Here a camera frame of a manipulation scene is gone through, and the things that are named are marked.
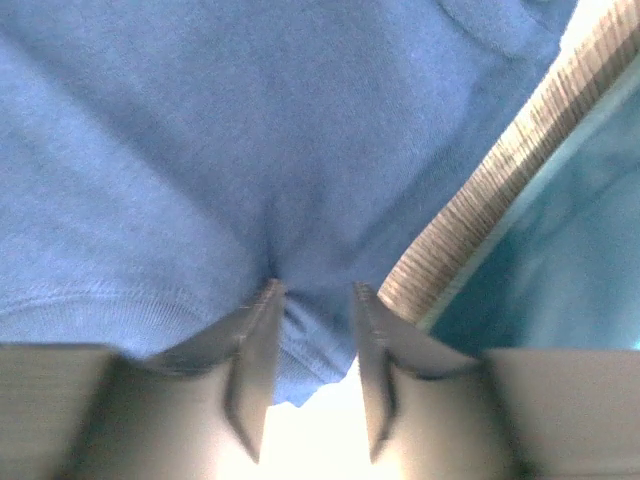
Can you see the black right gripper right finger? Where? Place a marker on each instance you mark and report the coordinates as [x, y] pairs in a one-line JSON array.
[[432, 412]]

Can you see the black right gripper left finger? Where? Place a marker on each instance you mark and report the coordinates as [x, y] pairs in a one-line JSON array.
[[195, 411]]

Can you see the navy blue t shirt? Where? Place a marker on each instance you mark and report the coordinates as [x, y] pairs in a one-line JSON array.
[[160, 160]]

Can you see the teal plastic bin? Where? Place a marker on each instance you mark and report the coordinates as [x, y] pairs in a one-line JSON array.
[[561, 269]]

